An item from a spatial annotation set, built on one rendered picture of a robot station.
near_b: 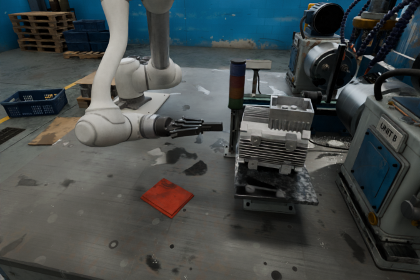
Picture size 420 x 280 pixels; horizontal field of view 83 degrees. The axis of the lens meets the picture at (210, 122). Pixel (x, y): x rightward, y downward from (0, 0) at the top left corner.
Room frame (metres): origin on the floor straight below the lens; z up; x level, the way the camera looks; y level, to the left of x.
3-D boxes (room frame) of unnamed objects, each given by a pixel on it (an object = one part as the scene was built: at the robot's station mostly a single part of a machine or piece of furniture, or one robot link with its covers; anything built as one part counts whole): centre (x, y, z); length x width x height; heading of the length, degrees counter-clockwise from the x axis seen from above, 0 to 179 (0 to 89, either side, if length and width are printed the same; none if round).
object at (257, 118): (0.66, -0.21, 1.02); 0.20 x 0.19 x 0.19; 76
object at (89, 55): (5.94, 2.82, 0.39); 1.20 x 0.80 x 0.79; 87
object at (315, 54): (1.45, -0.72, 1.04); 0.37 x 0.25 x 0.25; 173
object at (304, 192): (0.62, -0.21, 0.86); 0.27 x 0.24 x 0.12; 173
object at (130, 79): (1.38, 0.48, 0.98); 0.18 x 0.16 x 0.22; 105
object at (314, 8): (1.73, -0.72, 1.16); 0.33 x 0.26 x 0.42; 173
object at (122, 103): (1.36, 0.50, 0.84); 0.22 x 0.18 x 0.06; 159
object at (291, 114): (0.65, -0.24, 1.11); 0.12 x 0.11 x 0.07; 76
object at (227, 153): (0.86, -0.10, 1.01); 0.08 x 0.08 x 0.42; 83
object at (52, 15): (6.62, 4.29, 0.45); 1.26 x 0.86 x 0.89; 79
